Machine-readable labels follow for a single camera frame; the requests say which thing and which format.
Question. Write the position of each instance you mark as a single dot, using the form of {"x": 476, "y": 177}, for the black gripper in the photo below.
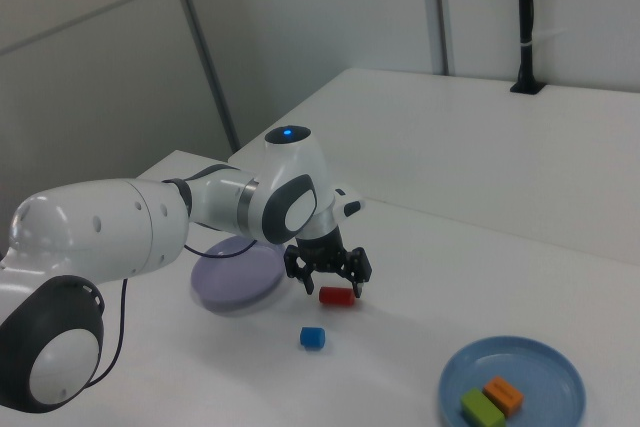
{"x": 322, "y": 257}

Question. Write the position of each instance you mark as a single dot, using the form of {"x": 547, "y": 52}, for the red cylinder block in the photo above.
{"x": 336, "y": 297}

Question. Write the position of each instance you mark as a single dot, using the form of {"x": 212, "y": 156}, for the blue cylinder block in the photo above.
{"x": 312, "y": 338}

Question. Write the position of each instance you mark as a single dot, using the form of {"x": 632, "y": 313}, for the green rectangular block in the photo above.
{"x": 481, "y": 408}

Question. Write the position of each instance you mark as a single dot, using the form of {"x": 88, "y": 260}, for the orange rectangular block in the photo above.
{"x": 504, "y": 394}

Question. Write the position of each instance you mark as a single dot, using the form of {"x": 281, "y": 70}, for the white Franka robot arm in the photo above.
{"x": 90, "y": 237}

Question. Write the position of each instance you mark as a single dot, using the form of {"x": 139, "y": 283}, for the purple plate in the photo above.
{"x": 235, "y": 287}

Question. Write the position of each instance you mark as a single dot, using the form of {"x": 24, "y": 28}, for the blue plate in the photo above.
{"x": 500, "y": 362}

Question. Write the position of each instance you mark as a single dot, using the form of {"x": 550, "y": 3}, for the black pole with base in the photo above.
{"x": 525, "y": 7}

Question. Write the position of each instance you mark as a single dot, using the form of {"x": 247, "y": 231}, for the grey slanted partition post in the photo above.
{"x": 202, "y": 47}

